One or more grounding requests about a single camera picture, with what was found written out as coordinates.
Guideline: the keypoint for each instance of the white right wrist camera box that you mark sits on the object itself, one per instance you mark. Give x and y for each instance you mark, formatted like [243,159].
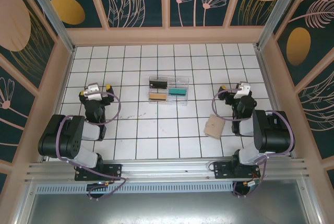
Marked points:
[242,91]

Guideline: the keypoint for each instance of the teal card stack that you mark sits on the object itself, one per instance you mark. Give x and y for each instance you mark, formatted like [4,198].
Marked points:
[177,92]

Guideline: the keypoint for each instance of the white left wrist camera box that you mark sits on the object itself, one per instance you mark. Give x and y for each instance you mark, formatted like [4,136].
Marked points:
[94,92]

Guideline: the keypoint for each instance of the grey metal panel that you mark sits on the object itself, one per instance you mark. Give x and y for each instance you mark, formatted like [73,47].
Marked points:
[167,208]

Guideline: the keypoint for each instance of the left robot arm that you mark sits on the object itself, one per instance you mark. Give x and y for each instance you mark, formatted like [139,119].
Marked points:
[65,135]

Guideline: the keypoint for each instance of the aluminium corner post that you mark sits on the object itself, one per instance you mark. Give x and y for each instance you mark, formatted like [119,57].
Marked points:
[280,7]
[47,7]

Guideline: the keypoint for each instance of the aluminium mounting rail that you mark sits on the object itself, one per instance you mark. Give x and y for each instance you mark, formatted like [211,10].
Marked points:
[167,170]

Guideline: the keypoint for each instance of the aluminium side rail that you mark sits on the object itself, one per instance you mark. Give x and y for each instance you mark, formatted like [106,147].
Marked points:
[266,77]
[66,77]

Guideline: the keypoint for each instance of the clear acrylic organizer tray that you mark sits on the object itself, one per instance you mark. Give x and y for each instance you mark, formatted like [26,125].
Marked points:
[177,81]

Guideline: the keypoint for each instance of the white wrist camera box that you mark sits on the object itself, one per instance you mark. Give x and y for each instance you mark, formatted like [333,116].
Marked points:
[242,91]
[94,92]

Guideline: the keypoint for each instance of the gold card stack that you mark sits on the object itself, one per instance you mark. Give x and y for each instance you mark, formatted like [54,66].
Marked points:
[157,98]

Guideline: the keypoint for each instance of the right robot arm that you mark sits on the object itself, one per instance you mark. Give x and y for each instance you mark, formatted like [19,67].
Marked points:
[274,135]

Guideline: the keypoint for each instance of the black card stack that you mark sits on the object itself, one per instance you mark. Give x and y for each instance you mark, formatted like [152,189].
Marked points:
[157,84]

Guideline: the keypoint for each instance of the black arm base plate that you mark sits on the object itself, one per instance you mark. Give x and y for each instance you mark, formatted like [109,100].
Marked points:
[114,170]
[221,170]

